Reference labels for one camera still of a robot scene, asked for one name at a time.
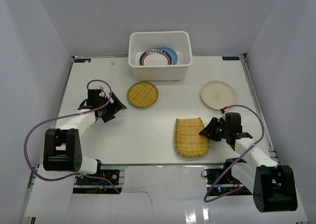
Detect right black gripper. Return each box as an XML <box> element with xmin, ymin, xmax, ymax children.
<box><xmin>199</xmin><ymin>117</ymin><xmax>230</xmax><ymax>142</ymax></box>

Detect rectangular bamboo woven tray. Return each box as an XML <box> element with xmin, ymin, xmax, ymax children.
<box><xmin>174</xmin><ymin>117</ymin><xmax>210</xmax><ymax>158</ymax></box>

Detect green rimmed white plate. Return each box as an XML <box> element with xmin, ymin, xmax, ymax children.
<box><xmin>139</xmin><ymin>48</ymin><xmax>173</xmax><ymax>66</ymax></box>

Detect blue plastic plate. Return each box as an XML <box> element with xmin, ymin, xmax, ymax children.
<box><xmin>159</xmin><ymin>46</ymin><xmax>178</xmax><ymax>65</ymax></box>

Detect pink plastic plate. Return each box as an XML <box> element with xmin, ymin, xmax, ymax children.
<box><xmin>176</xmin><ymin>51</ymin><xmax>184</xmax><ymax>65</ymax></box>

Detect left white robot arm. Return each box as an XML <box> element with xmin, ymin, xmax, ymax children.
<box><xmin>43</xmin><ymin>89</ymin><xmax>127</xmax><ymax>184</ymax></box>

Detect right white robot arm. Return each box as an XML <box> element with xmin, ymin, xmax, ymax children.
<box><xmin>200</xmin><ymin>112</ymin><xmax>298</xmax><ymax>213</ymax></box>

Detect white plastic bin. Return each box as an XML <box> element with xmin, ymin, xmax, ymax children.
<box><xmin>128</xmin><ymin>31</ymin><xmax>193</xmax><ymax>81</ymax></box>

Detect cream round plate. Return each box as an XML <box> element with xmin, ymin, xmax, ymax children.
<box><xmin>200</xmin><ymin>81</ymin><xmax>236</xmax><ymax>110</ymax></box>

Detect round bamboo woven plate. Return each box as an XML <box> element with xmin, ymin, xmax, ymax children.
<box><xmin>127</xmin><ymin>81</ymin><xmax>159</xmax><ymax>109</ymax></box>

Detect left blue table label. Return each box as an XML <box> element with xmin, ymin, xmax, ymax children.
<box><xmin>74</xmin><ymin>58</ymin><xmax>91</xmax><ymax>63</ymax></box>

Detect blue table label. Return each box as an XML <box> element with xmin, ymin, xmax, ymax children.
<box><xmin>222</xmin><ymin>56</ymin><xmax>240</xmax><ymax>61</ymax></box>
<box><xmin>74</xmin><ymin>58</ymin><xmax>91</xmax><ymax>63</ymax></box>

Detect right blue table label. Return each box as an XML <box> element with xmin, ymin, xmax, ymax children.
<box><xmin>222</xmin><ymin>56</ymin><xmax>240</xmax><ymax>61</ymax></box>

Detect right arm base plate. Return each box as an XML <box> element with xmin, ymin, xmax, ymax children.
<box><xmin>201</xmin><ymin>167</ymin><xmax>255</xmax><ymax>196</ymax></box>

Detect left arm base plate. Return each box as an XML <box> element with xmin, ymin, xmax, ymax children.
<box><xmin>73</xmin><ymin>169</ymin><xmax>122</xmax><ymax>194</ymax></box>

